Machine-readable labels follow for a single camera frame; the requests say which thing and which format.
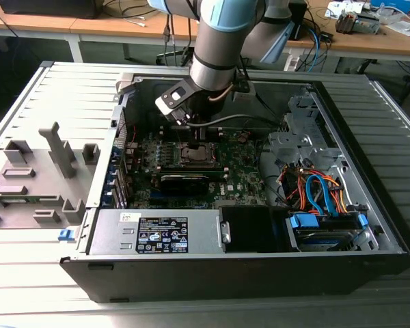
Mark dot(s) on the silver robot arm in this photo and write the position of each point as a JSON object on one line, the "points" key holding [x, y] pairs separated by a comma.
{"points": [[218, 51]]}

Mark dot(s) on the white paper sheet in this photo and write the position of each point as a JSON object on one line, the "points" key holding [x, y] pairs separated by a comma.
{"points": [[341, 8]]}

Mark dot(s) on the CPU socket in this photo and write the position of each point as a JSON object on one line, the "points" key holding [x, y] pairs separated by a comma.
{"points": [[191, 164]]}

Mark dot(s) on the grey parts rack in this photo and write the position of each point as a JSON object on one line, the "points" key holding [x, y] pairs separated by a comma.
{"points": [[44, 191]]}

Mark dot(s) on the grey metal drive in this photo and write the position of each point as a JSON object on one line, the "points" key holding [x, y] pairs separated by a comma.
{"points": [[369, 22]]}

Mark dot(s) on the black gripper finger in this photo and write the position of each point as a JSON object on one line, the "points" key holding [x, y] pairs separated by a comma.
{"points": [[196, 136]]}

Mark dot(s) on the black flat device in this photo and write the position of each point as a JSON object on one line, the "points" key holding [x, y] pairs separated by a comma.
{"points": [[48, 8]]}

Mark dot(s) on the black upright box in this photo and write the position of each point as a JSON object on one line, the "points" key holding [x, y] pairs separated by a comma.
{"points": [[298, 24]]}

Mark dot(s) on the green motherboard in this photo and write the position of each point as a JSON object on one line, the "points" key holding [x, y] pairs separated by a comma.
{"points": [[239, 171]]}

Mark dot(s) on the CPU cooler with fan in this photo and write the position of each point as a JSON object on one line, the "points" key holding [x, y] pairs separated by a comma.
{"points": [[346, 22]]}

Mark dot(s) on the blue cardboard box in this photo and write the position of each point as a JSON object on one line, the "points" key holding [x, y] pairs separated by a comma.
{"points": [[393, 4]]}

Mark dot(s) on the black graphics card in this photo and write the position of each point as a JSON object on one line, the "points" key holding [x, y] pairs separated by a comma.
{"points": [[184, 186]]}

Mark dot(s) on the grey power supply unit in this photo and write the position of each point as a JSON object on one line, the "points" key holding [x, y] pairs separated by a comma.
{"points": [[109, 232]]}

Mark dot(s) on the hard disk in blue carrier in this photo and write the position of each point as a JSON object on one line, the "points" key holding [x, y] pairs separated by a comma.
{"points": [[304, 222]]}

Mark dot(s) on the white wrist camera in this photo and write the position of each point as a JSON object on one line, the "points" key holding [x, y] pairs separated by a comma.
{"points": [[172, 100]]}

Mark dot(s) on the green RAM stick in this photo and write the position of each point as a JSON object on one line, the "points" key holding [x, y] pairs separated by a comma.
{"points": [[191, 168], [15, 201]]}

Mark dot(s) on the silver CPU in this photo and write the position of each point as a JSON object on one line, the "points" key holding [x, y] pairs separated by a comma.
{"points": [[206, 155]]}

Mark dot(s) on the blue plastic clip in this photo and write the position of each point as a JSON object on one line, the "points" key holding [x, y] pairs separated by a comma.
{"points": [[65, 235]]}

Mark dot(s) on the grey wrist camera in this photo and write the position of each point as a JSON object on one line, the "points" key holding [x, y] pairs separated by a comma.
{"points": [[244, 94]]}

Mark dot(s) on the pale blue teach pendant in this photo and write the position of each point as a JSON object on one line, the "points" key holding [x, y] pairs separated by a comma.
{"points": [[276, 49]]}

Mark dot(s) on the clear plastic bag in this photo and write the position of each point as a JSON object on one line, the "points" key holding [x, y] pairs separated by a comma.
{"points": [[403, 27]]}

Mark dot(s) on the round coin battery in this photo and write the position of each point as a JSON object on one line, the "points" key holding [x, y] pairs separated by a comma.
{"points": [[244, 137]]}

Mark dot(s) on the black PC case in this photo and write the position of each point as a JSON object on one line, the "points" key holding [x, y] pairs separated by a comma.
{"points": [[191, 280]]}

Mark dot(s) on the metal drive cage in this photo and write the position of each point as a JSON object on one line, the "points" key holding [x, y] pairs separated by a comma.
{"points": [[294, 143]]}

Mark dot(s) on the wooden desk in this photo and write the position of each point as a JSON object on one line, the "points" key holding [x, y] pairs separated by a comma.
{"points": [[37, 24]]}

